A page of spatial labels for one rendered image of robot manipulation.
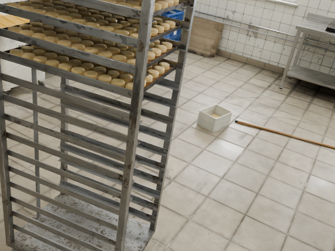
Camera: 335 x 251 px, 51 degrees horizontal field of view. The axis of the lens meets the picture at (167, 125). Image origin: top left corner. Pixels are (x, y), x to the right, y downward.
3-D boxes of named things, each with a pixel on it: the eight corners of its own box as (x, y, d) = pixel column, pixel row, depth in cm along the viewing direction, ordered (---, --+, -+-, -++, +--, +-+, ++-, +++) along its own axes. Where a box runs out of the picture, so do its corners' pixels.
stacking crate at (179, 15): (161, 18, 601) (163, 6, 592) (182, 23, 587) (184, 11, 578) (143, 22, 553) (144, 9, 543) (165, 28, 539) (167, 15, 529)
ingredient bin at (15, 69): (6, 104, 338) (0, 24, 302) (-33, 83, 365) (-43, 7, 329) (51, 90, 380) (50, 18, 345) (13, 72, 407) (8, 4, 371)
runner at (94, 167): (135, 181, 140) (135, 175, 139) (131, 185, 138) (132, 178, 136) (6, 133, 156) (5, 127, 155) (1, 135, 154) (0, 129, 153)
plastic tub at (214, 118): (212, 133, 349) (216, 119, 341) (195, 124, 361) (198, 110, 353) (229, 125, 369) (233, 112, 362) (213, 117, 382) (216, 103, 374)
